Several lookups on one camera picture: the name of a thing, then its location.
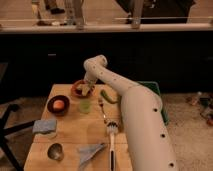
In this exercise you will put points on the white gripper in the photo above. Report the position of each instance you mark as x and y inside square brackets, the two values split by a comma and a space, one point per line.
[86, 89]

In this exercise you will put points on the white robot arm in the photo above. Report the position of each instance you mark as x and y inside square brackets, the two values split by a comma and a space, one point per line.
[149, 144]

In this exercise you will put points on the orange bowl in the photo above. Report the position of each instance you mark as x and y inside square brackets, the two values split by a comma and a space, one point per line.
[73, 89]

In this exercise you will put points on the light green cup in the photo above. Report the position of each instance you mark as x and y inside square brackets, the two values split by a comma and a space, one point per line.
[84, 106]

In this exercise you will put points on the green chili pepper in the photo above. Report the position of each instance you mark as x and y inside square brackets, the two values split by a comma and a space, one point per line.
[104, 94]

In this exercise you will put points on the silver fork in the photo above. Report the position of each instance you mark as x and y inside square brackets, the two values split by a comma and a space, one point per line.
[101, 105]

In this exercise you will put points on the orange fruit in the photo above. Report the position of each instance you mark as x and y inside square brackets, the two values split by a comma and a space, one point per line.
[58, 105]

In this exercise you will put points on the dark red bowl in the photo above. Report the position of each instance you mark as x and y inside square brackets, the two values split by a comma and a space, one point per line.
[58, 112]

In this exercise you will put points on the white dish brush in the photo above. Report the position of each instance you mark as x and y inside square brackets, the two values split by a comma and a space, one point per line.
[112, 130]

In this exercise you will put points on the blue sponge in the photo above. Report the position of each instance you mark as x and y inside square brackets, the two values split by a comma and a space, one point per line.
[44, 126]

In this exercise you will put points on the grey folded cloth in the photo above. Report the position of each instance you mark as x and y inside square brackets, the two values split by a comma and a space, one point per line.
[86, 153]

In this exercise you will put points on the metal cup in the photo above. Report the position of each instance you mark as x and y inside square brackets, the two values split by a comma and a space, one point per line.
[55, 152]

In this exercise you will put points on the wooden table leg left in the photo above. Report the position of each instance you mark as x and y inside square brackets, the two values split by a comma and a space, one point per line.
[78, 14]

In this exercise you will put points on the wooden table leg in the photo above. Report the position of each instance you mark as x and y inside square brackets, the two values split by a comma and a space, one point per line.
[137, 12]
[78, 14]

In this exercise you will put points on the black office chair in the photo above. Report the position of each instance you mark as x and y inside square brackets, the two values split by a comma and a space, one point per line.
[4, 132]

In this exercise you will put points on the wooden table leg right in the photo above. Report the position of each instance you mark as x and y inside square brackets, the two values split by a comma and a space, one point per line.
[137, 12]

